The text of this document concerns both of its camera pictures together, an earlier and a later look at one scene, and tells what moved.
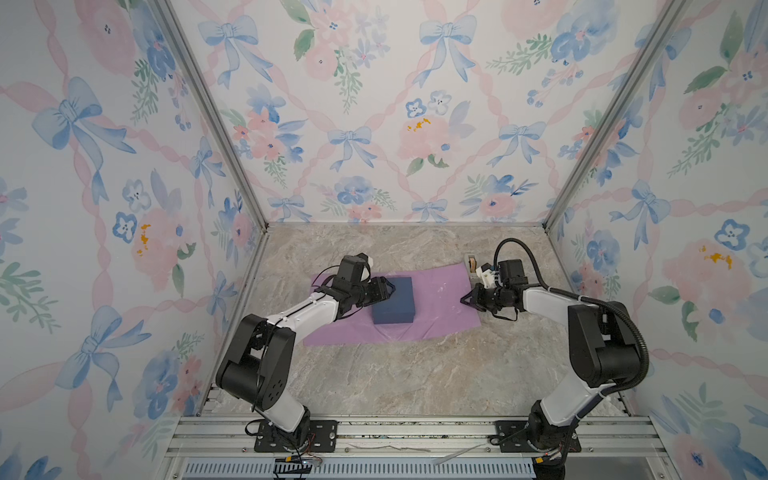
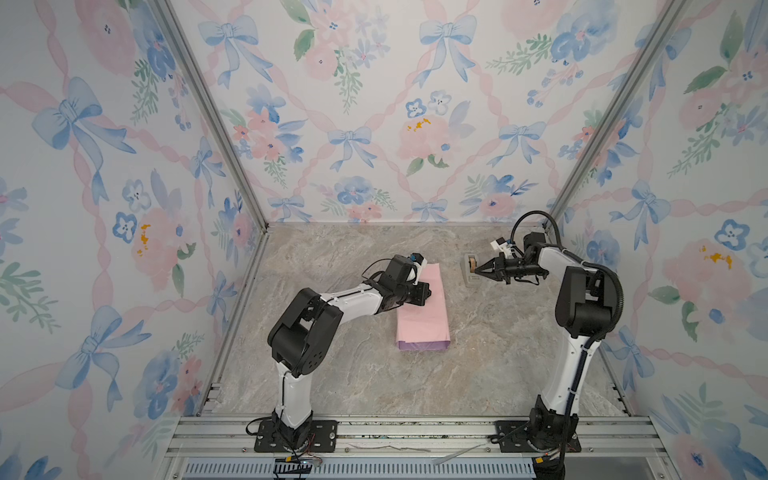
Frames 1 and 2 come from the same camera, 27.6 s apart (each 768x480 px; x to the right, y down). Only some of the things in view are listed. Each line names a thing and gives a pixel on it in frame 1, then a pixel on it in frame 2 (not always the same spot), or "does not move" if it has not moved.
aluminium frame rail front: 412,437 does not move
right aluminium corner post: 671,15 does not move
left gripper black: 380,290 → 421,296
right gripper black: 480,288 → 498,271
